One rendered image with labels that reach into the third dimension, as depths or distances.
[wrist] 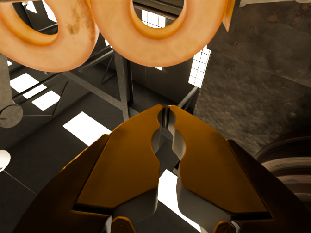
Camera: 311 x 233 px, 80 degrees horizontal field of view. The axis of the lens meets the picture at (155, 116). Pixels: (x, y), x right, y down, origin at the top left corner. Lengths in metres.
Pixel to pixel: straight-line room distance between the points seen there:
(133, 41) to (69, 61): 0.10
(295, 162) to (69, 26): 0.50
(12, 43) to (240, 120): 0.61
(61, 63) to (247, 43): 0.38
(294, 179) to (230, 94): 0.28
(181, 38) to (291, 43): 0.27
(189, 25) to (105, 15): 0.10
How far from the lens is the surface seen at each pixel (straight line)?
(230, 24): 0.24
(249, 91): 0.61
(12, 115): 3.09
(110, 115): 9.42
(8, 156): 5.21
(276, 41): 0.48
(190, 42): 0.27
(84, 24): 0.27
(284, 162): 0.53
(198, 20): 0.26
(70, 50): 0.29
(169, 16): 7.15
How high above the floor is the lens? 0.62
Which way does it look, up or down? 49 degrees up
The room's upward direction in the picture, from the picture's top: 177 degrees counter-clockwise
